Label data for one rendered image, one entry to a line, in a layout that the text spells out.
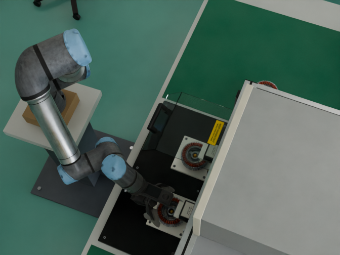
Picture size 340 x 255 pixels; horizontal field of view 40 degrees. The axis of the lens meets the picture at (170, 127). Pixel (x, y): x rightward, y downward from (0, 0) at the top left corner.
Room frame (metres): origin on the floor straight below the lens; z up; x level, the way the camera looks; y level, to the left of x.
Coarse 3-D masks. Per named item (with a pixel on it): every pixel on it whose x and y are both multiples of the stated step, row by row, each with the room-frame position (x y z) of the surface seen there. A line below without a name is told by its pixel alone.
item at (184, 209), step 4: (180, 204) 0.46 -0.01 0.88; (184, 204) 0.45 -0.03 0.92; (188, 204) 0.45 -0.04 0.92; (192, 204) 0.45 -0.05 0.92; (176, 208) 0.45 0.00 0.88; (180, 208) 0.45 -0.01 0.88; (184, 208) 0.44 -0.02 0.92; (188, 208) 0.44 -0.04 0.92; (192, 208) 0.43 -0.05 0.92; (176, 212) 0.44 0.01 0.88; (180, 212) 0.42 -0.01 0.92; (184, 212) 0.42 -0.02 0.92; (188, 212) 0.42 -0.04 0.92; (176, 216) 0.42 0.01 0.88; (180, 216) 0.41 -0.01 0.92; (184, 216) 0.41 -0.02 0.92; (188, 216) 0.41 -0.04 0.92; (184, 220) 0.40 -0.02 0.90
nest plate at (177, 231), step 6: (180, 198) 0.51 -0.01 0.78; (186, 198) 0.51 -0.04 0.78; (150, 222) 0.43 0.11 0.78; (156, 228) 0.41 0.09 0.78; (162, 228) 0.41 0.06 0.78; (168, 228) 0.40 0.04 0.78; (174, 228) 0.40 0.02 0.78; (180, 228) 0.40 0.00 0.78; (174, 234) 0.38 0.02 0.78; (180, 234) 0.38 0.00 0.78
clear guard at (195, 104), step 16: (176, 96) 0.81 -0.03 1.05; (192, 96) 0.80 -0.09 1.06; (160, 112) 0.77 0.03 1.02; (176, 112) 0.74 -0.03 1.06; (192, 112) 0.74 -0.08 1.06; (208, 112) 0.73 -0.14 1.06; (224, 112) 0.73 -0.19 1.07; (160, 128) 0.70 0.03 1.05; (176, 128) 0.68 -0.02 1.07; (192, 128) 0.68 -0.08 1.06; (208, 128) 0.67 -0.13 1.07; (224, 128) 0.67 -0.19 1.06; (144, 144) 0.66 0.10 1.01; (160, 144) 0.63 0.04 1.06; (176, 144) 0.62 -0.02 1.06; (192, 144) 0.62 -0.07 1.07; (208, 144) 0.61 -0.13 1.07; (192, 160) 0.56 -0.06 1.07; (208, 160) 0.55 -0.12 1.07
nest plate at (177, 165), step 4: (176, 160) 0.67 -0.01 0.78; (180, 160) 0.67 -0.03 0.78; (172, 164) 0.66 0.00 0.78; (176, 164) 0.65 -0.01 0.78; (180, 164) 0.65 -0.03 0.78; (172, 168) 0.64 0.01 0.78; (176, 168) 0.64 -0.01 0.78; (180, 168) 0.64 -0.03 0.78; (184, 168) 0.63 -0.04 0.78; (180, 172) 0.62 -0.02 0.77; (184, 172) 0.62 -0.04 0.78; (188, 172) 0.62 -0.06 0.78; (192, 172) 0.62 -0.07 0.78; (196, 172) 0.61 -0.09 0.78; (200, 172) 0.61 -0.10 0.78; (204, 172) 0.61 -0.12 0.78; (192, 176) 0.60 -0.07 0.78; (196, 176) 0.60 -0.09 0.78; (200, 176) 0.60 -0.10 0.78; (204, 176) 0.60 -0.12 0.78
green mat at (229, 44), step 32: (224, 0) 1.47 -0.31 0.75; (224, 32) 1.29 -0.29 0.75; (256, 32) 1.27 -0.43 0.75; (288, 32) 1.25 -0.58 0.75; (320, 32) 1.24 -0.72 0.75; (192, 64) 1.13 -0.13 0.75; (224, 64) 1.12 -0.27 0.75; (256, 64) 1.10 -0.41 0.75; (288, 64) 1.09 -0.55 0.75; (320, 64) 1.07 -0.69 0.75; (224, 96) 0.96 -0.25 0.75; (320, 96) 0.91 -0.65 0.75
